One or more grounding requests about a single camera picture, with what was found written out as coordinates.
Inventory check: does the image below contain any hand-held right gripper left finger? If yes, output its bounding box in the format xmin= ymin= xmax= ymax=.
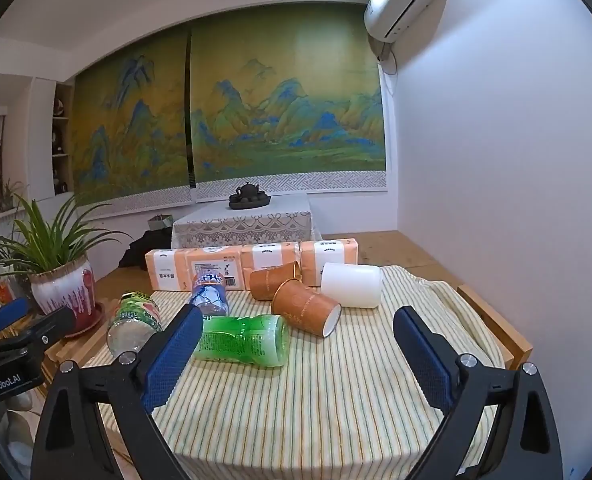
xmin=30 ymin=304 xmax=207 ymax=480

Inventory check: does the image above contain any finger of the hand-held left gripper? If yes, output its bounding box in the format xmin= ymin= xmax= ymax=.
xmin=0 ymin=297 xmax=30 ymax=333
xmin=0 ymin=306 xmax=76 ymax=357

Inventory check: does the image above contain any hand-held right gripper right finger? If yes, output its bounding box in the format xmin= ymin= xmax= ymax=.
xmin=392 ymin=305 xmax=565 ymax=480

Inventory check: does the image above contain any white cup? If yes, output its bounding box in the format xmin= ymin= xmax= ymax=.
xmin=321 ymin=262 xmax=381 ymax=309

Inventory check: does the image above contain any orange paper cup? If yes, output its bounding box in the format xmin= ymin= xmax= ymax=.
xmin=250 ymin=261 xmax=303 ymax=301
xmin=272 ymin=279 xmax=341 ymax=339

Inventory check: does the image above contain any potted green plant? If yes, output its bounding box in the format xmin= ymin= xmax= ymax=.
xmin=0 ymin=192 xmax=134 ymax=333

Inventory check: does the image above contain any red plant saucer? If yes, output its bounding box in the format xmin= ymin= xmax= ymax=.
xmin=68 ymin=300 xmax=107 ymax=337

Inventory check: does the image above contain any clear bottle green red label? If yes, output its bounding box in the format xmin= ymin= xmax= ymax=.
xmin=106 ymin=291 xmax=165 ymax=356

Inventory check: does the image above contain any blue label plastic bottle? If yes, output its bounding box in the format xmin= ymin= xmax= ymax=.
xmin=188 ymin=269 xmax=229 ymax=319

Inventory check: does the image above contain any green plastic bottle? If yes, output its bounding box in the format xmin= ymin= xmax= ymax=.
xmin=193 ymin=314 xmax=291 ymax=369

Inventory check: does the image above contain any wooden table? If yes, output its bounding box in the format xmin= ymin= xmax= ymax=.
xmin=40 ymin=282 xmax=533 ymax=480

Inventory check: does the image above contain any orange tissue pack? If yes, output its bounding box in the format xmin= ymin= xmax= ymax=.
xmin=186 ymin=246 xmax=247 ymax=291
xmin=299 ymin=238 xmax=361 ymax=287
xmin=144 ymin=248 xmax=193 ymax=294
xmin=241 ymin=242 xmax=301 ymax=286

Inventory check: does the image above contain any black bag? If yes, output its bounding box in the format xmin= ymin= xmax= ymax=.
xmin=118 ymin=231 xmax=175 ymax=270

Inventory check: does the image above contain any striped tablecloth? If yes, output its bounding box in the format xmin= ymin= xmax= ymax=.
xmin=83 ymin=265 xmax=507 ymax=480

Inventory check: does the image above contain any low table with lace cloth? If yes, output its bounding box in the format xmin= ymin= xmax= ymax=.
xmin=171 ymin=194 xmax=325 ymax=251

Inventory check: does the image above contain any dark tea tray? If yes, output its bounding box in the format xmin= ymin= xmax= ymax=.
xmin=228 ymin=195 xmax=271 ymax=210

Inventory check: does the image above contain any dark teapot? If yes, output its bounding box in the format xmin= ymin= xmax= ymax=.
xmin=233 ymin=181 xmax=263 ymax=202

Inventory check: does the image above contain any white air conditioner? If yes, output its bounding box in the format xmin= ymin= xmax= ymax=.
xmin=364 ymin=0 xmax=450 ymax=44

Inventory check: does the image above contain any wall shelf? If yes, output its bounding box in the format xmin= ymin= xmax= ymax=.
xmin=50 ymin=81 xmax=75 ymax=199

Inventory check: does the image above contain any landscape painting wall hanging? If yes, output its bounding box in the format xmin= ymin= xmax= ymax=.
xmin=70 ymin=27 xmax=197 ymax=220
xmin=189 ymin=2 xmax=390 ymax=204

